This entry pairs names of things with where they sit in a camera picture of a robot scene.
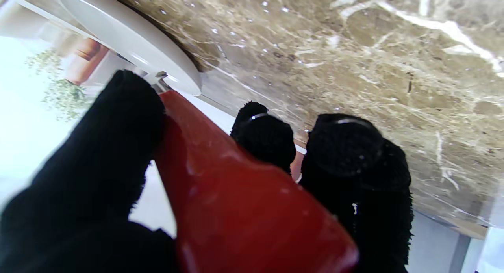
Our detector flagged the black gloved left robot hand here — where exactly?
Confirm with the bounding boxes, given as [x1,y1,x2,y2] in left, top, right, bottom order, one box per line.
[0,69,415,273]

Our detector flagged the red handled metal kitchen tongs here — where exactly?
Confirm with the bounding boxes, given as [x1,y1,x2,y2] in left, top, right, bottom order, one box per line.
[145,70,360,273]

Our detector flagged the tall terracotta vase with flowers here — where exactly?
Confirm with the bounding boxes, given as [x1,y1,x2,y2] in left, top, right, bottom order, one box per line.
[24,37,110,121]

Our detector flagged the white round plate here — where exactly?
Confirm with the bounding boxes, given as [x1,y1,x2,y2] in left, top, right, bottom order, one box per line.
[54,0,202,97]

